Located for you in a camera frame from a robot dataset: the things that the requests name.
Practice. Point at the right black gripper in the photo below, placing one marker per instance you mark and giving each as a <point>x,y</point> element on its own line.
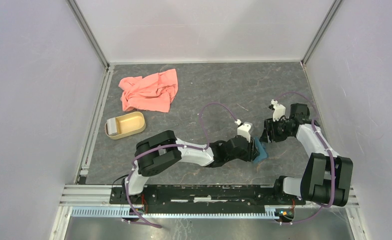
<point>266,136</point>

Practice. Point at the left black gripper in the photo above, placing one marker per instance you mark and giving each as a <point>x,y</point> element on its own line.
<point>252,152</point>

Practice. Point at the blue card holder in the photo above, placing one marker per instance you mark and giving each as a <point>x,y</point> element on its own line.
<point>261,146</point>

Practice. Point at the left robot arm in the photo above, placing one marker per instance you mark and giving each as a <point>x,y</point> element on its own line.
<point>159,152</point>

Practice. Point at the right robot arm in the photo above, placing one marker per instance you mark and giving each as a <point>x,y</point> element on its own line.
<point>327,177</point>

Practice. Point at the silver card in tray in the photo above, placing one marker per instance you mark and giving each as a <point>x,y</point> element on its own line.
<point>111,127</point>

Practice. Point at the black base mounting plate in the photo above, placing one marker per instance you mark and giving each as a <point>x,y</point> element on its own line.
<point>205,199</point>

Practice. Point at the pink crumpled cloth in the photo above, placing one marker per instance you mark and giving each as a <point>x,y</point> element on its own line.
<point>154,92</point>

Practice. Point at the gold oval tray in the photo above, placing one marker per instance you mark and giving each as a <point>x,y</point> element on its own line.
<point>129,124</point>

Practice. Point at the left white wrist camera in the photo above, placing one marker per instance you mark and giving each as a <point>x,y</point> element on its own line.
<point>244,129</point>

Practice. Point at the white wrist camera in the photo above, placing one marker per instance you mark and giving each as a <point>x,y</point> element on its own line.
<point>244,129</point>
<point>279,110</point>

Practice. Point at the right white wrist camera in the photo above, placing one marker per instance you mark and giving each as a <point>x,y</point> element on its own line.
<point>279,110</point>

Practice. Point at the aluminium frame rail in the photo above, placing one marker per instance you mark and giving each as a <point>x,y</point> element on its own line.
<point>85,213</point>

